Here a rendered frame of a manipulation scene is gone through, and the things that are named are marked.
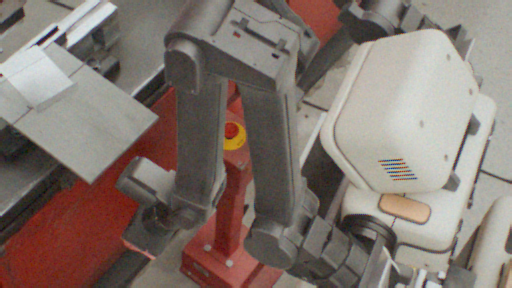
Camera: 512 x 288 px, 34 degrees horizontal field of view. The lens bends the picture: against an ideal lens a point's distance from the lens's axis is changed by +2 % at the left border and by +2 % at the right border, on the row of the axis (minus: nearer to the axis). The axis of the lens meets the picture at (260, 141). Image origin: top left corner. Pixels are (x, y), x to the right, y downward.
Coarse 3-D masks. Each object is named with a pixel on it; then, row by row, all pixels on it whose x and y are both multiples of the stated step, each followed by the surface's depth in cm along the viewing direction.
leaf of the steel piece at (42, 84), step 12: (48, 60) 158; (24, 72) 156; (36, 72) 156; (48, 72) 156; (60, 72) 157; (24, 84) 155; (36, 84) 155; (48, 84) 155; (60, 84) 155; (72, 84) 153; (24, 96) 153; (36, 96) 153; (48, 96) 154; (60, 96) 153; (36, 108) 152
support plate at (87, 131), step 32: (64, 64) 158; (0, 96) 153; (96, 96) 155; (128, 96) 155; (32, 128) 150; (64, 128) 150; (96, 128) 151; (128, 128) 152; (64, 160) 147; (96, 160) 148
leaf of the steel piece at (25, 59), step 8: (32, 48) 159; (16, 56) 158; (24, 56) 158; (32, 56) 158; (40, 56) 158; (8, 64) 157; (16, 64) 157; (24, 64) 157; (8, 72) 156; (16, 72) 156
